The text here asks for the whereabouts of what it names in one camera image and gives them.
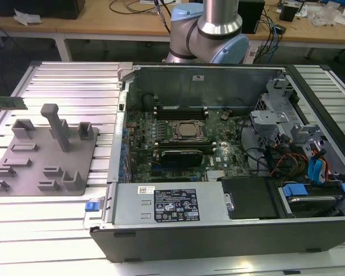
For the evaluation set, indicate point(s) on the green RAM stick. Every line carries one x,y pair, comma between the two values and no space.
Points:
5,103

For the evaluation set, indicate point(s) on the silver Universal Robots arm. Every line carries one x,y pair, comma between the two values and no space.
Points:
218,23

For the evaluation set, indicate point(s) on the black RAM slot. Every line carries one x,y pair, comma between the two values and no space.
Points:
181,116
181,109
189,150
161,141

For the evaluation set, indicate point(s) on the silver CPU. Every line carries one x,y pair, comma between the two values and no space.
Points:
189,129

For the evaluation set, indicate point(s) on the black graphics card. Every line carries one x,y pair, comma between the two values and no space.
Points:
181,158

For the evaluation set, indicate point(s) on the silver finned heat sink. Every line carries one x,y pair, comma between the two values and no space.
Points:
217,175

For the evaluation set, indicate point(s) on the green motherboard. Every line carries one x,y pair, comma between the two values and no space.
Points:
233,149

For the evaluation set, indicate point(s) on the grey power supply with label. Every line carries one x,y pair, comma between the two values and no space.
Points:
132,204

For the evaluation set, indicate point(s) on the grey case corner latch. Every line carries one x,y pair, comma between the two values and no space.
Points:
124,70

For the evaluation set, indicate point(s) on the grey metal drive cage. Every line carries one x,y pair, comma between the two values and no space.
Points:
266,118

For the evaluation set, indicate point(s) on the black plastic shroud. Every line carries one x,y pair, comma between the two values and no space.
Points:
247,198

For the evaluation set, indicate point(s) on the blue case latch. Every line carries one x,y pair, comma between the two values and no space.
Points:
92,207

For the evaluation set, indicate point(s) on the black open PC case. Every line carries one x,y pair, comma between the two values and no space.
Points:
189,244

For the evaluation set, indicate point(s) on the grey parts rack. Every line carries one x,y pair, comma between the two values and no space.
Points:
46,161

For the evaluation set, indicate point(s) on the hard disk in blue carrier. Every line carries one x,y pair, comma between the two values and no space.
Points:
294,191

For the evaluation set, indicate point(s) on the wooden desk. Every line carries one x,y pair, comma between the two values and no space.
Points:
89,23

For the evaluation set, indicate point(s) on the tall black box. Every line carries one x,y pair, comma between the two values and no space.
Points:
253,17

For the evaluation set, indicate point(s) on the small black adapter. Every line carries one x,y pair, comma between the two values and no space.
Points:
281,29

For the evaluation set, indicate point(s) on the small black box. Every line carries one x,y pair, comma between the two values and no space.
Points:
289,13

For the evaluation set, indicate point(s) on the large black box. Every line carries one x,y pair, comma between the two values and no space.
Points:
46,8

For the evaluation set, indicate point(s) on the crumpled white paper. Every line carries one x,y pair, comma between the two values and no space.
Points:
26,18

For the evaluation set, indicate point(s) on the clear plastic bags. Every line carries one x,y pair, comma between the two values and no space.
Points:
325,15

